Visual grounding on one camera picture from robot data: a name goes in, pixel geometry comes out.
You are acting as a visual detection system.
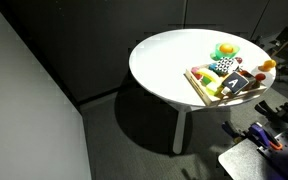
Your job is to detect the white table leg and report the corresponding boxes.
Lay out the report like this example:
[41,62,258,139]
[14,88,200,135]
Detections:
[172,106,188,155]

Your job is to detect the red toy strawberry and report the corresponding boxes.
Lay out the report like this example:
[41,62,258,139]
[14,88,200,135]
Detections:
[254,72,267,83]

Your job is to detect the green plastic bowl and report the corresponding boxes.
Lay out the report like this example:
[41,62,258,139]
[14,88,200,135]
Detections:
[209,42,241,63]

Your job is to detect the pale green toy block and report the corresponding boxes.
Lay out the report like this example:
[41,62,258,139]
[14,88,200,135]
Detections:
[205,82,223,96]

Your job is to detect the black spring clamp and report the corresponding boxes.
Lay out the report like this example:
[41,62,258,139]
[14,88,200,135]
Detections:
[254,100,285,123]
[221,120,248,143]

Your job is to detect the orange toy fruit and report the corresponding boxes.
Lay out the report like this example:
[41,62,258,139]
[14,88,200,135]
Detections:
[219,43,235,55]

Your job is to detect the wooden tray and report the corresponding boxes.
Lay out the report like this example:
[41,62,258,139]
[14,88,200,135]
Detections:
[183,63,268,108]

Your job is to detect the purple spring clamp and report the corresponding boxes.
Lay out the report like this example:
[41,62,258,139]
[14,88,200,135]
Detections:
[248,122,283,151]

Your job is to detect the yellow toy banana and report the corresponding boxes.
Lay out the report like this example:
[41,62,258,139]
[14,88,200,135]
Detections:
[196,68,222,84]

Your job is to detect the black patterned fabric cube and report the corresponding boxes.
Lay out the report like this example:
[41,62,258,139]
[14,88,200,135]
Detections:
[214,56,240,77]

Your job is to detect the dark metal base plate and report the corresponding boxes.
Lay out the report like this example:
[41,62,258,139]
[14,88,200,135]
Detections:
[217,138,285,180]

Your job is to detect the pink toy block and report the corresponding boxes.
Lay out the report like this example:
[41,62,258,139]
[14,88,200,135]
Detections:
[190,66,202,76]

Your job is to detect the large yellow toy fruit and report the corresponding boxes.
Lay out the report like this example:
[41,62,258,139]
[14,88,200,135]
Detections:
[261,59,277,72]

